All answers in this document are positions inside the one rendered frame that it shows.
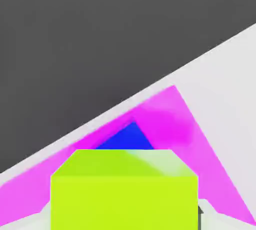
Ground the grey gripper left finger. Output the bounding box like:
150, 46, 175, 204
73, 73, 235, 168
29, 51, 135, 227
0, 201, 52, 230

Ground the small yellow-green cube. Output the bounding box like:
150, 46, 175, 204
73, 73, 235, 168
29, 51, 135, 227
50, 149, 199, 230

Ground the large magenta box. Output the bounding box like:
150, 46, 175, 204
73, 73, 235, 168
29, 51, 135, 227
0, 85, 256, 227

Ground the small blue cube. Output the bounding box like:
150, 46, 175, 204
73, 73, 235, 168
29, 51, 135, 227
95, 121, 155, 150

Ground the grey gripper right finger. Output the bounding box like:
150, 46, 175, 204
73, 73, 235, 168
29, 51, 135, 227
197, 199, 256, 230

